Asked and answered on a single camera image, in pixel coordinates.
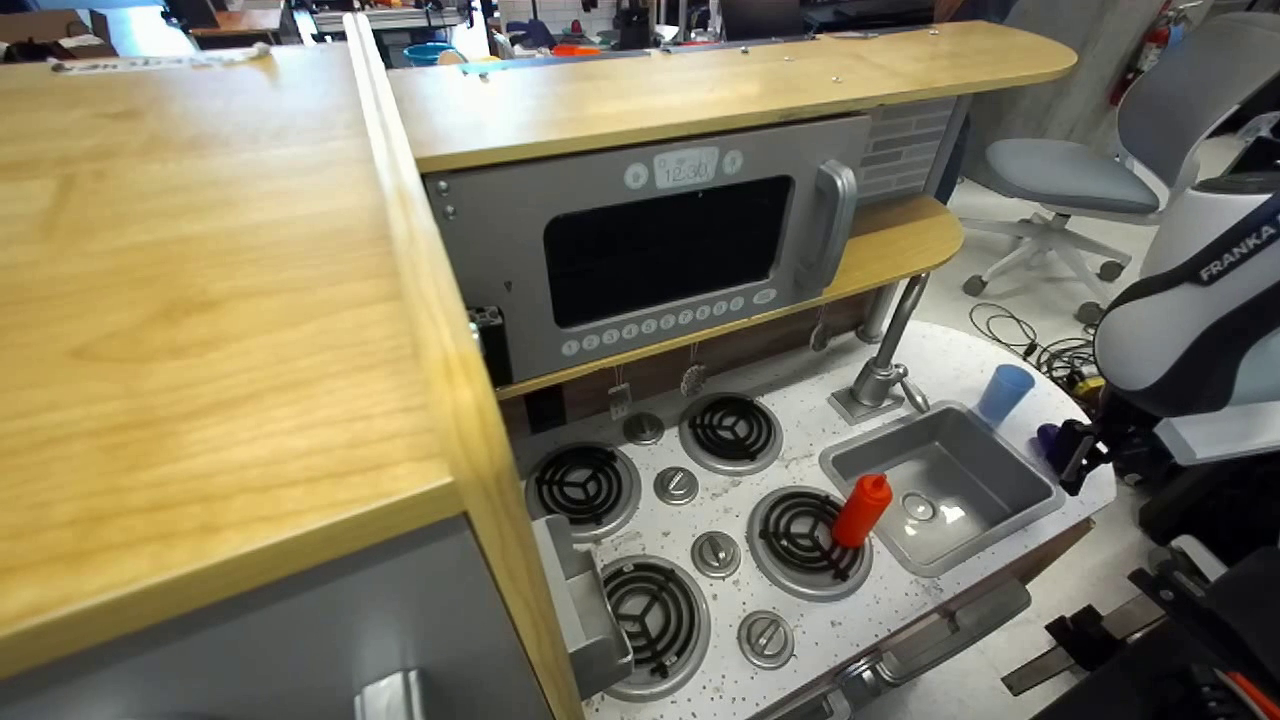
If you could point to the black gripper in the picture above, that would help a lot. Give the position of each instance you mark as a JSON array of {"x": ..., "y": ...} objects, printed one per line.
[{"x": 1121, "y": 437}]

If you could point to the purple toy eggplant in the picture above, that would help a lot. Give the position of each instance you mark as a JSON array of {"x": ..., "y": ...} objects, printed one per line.
[{"x": 1052, "y": 437}]

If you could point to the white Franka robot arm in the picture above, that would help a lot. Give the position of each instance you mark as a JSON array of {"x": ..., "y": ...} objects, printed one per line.
[{"x": 1202, "y": 313}]

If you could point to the grey toy sink basin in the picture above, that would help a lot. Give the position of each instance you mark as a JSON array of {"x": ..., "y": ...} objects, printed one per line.
[{"x": 973, "y": 461}]

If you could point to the white speckled sink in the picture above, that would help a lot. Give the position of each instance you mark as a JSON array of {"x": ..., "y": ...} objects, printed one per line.
[{"x": 200, "y": 333}]

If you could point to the light blue plastic cup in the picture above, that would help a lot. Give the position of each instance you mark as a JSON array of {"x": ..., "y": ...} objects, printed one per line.
[{"x": 1007, "y": 394}]

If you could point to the grey toy faucet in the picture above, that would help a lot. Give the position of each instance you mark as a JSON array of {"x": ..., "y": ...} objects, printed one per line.
[{"x": 874, "y": 394}]

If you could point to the orange toy bottle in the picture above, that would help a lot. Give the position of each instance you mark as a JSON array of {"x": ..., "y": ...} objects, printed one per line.
[{"x": 861, "y": 510}]

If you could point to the grey office chair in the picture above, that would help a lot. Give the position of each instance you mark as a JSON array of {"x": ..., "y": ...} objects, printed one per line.
[{"x": 1064, "y": 174}]

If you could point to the black coil stove burner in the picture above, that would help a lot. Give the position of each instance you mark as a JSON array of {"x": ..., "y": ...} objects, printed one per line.
[
  {"x": 655, "y": 620},
  {"x": 729, "y": 434},
  {"x": 586, "y": 484},
  {"x": 787, "y": 534}
]

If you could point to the grey round stove knob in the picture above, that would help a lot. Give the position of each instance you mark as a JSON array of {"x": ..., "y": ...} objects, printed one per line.
[
  {"x": 677, "y": 484},
  {"x": 766, "y": 639},
  {"x": 719, "y": 553},
  {"x": 641, "y": 426}
]

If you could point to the grey toy microwave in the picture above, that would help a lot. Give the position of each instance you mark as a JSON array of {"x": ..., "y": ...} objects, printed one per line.
[{"x": 665, "y": 255}]

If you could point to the grey side panel box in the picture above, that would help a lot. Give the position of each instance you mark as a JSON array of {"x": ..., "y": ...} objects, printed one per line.
[{"x": 582, "y": 601}]

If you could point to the black microwave hinge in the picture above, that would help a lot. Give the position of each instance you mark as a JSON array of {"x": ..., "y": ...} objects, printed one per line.
[{"x": 495, "y": 351}]

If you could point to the grey kitchen support post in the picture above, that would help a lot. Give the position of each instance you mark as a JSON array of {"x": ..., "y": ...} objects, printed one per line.
[{"x": 906, "y": 323}]

